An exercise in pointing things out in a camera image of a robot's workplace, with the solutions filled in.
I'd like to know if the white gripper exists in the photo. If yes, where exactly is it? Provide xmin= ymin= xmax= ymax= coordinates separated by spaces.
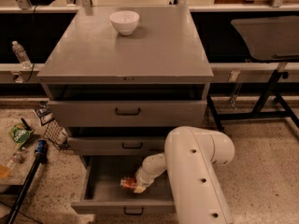
xmin=134 ymin=168 xmax=154 ymax=194

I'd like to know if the orange soda can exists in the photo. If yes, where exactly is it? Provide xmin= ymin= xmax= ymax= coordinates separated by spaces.
xmin=121 ymin=177 xmax=136 ymax=189

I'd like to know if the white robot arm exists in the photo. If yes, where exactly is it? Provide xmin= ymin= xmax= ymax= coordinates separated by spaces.
xmin=134 ymin=126 xmax=235 ymax=224

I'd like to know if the grey open bottom drawer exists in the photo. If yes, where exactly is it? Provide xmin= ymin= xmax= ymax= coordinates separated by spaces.
xmin=71 ymin=156 xmax=175 ymax=216

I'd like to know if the grey middle drawer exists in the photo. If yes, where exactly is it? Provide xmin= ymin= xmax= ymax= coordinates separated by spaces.
xmin=68 ymin=137 xmax=164 ymax=156

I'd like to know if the grey top drawer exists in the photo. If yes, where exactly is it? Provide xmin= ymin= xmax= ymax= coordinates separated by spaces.
xmin=49 ymin=101 xmax=206 ymax=128

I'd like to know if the grey metal drawer cabinet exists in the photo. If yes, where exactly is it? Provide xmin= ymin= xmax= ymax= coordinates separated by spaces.
xmin=36 ymin=6 xmax=215 ymax=161

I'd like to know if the blue-tipped black pole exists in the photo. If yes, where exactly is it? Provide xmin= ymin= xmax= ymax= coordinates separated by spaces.
xmin=5 ymin=140 xmax=48 ymax=224

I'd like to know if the clear bottle on floor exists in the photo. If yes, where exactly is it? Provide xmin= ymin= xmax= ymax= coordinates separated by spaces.
xmin=7 ymin=150 xmax=25 ymax=171

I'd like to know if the dark snack packet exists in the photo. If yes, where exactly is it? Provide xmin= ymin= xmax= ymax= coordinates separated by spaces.
xmin=35 ymin=102 xmax=54 ymax=126

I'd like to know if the green chip bag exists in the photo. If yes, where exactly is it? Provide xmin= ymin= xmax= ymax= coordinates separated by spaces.
xmin=8 ymin=123 xmax=34 ymax=149

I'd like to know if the white ceramic bowl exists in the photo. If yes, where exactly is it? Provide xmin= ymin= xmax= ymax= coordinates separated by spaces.
xmin=109 ymin=10 xmax=139 ymax=35

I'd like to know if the clear plastic water bottle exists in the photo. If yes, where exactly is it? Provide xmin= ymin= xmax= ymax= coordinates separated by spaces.
xmin=12 ymin=41 xmax=32 ymax=70

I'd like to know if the black stand with grey tray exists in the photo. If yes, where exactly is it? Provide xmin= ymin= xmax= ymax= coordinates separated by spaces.
xmin=207 ymin=16 xmax=299 ymax=132

